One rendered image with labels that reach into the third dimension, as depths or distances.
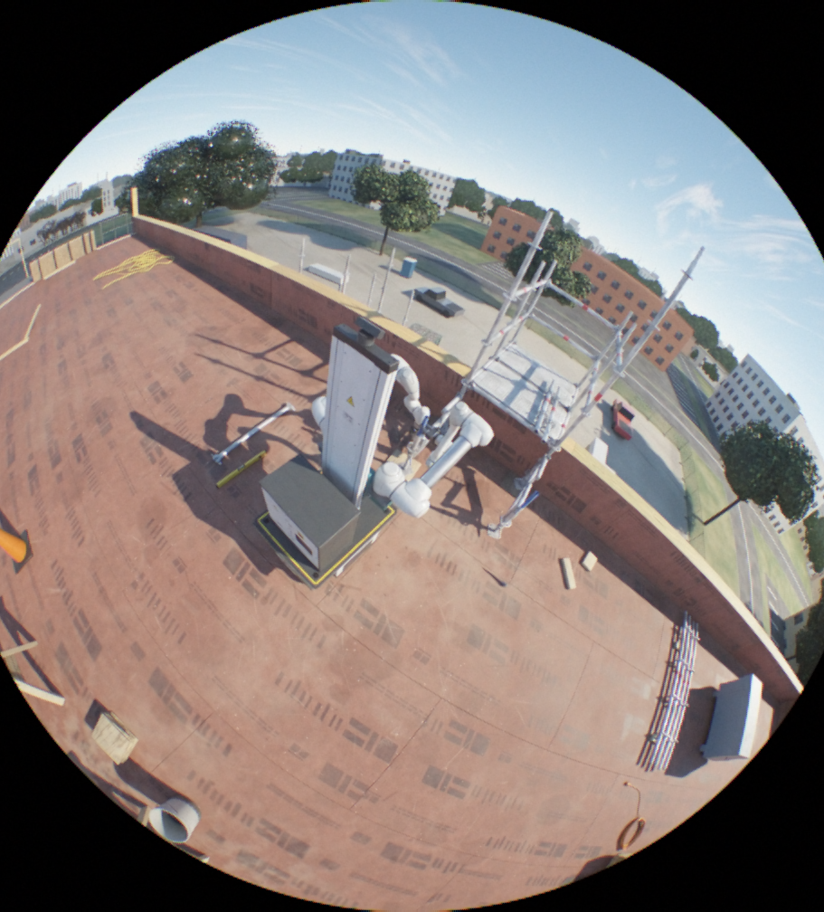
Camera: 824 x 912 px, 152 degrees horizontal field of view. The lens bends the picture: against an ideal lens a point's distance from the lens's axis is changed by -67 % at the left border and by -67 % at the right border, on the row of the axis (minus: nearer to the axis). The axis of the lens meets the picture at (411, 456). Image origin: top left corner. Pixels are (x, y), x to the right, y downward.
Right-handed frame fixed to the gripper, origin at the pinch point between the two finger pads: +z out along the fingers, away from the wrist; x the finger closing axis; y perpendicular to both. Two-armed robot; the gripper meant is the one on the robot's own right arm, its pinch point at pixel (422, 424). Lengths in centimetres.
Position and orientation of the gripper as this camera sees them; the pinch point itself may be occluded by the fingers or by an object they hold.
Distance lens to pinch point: 258.4
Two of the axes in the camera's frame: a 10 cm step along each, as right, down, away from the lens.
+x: -6.7, 4.7, -5.8
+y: 2.6, -5.9, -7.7
